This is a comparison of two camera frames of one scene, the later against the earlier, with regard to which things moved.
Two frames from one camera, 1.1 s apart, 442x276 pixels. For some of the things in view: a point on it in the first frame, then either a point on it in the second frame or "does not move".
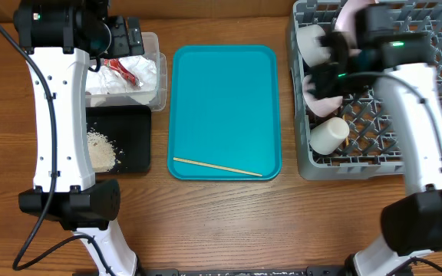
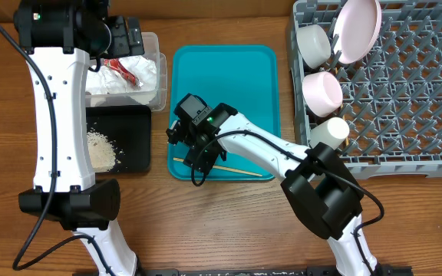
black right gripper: x=316 y=89 -> x=205 y=165
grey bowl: x=311 y=53 does not move
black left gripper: x=123 y=46 does not move
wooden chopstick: x=217 y=167 does not move
